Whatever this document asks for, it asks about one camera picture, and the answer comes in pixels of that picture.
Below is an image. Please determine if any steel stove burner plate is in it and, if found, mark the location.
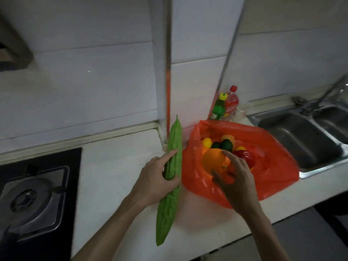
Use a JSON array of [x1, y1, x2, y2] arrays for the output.
[[0, 166, 70, 243]]

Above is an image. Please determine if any red pepper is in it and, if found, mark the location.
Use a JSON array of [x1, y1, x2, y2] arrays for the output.
[[234, 150, 256, 169]]

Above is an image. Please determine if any stainless steel double sink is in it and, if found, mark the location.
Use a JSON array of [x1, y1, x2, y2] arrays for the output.
[[246, 99, 348, 179]]

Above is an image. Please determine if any clear plastic cup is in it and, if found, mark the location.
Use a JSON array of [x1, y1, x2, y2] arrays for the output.
[[233, 106, 247, 123]]

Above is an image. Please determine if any metal faucet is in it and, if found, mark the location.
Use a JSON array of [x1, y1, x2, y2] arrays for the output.
[[292, 74, 348, 115]]

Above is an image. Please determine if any person's left hand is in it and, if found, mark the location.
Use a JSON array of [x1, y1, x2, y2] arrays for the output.
[[130, 149, 182, 207]]

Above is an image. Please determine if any large orange fruit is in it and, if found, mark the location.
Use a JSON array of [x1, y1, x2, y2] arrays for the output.
[[201, 148, 232, 176]]

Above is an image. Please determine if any orange plastic bag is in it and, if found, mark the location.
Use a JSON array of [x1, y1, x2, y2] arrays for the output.
[[181, 119, 300, 209]]

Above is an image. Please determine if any person's left forearm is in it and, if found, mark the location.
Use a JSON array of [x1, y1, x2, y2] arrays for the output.
[[70, 193, 149, 261]]

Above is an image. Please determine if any person's right forearm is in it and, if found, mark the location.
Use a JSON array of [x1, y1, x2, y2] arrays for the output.
[[244, 211, 289, 261]]

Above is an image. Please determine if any person's right hand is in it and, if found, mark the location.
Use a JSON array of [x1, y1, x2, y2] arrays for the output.
[[212, 150, 263, 219]]

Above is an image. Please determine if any green lime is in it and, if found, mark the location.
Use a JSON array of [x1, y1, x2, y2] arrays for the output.
[[219, 139, 234, 152]]

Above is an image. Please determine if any red bottle with red cap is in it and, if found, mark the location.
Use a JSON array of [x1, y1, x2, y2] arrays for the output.
[[225, 85, 240, 119]]

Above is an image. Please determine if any black glass gas stove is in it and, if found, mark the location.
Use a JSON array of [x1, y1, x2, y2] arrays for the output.
[[0, 147, 82, 261]]

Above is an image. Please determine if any long green bitter gourd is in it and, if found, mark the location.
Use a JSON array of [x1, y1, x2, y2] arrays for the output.
[[156, 115, 183, 247]]

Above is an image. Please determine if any green bottle with yellow cap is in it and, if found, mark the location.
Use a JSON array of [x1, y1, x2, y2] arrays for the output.
[[212, 92, 228, 120]]

